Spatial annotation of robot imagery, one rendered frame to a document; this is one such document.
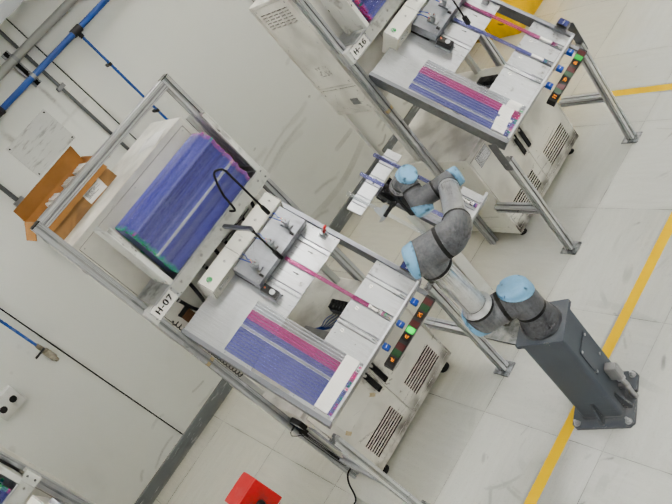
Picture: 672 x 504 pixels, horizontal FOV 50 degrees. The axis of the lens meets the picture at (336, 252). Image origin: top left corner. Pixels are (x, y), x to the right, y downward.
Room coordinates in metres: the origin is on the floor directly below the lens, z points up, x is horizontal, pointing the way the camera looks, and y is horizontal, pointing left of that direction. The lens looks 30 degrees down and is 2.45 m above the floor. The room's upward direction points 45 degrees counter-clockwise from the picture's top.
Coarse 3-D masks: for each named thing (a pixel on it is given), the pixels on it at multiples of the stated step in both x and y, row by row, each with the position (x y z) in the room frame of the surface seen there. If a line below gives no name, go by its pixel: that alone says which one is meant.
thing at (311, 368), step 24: (264, 312) 2.54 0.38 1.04; (240, 336) 2.50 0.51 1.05; (264, 336) 2.47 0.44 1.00; (288, 336) 2.43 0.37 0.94; (312, 336) 2.39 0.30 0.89; (264, 360) 2.40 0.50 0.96; (288, 360) 2.36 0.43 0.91; (312, 360) 2.32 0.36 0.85; (336, 360) 2.29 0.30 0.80; (288, 384) 2.30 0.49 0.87; (312, 384) 2.26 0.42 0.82; (336, 384) 2.22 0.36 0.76
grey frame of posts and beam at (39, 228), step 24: (48, 240) 2.59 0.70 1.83; (216, 240) 2.71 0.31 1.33; (192, 264) 2.66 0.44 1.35; (120, 288) 2.60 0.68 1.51; (432, 288) 2.40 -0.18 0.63; (144, 312) 2.59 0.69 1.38; (456, 312) 2.41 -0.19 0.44; (216, 360) 2.61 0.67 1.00; (504, 360) 2.41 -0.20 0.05; (240, 384) 2.61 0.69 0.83; (264, 408) 2.59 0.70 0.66; (360, 456) 2.14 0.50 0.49; (384, 480) 2.13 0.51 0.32
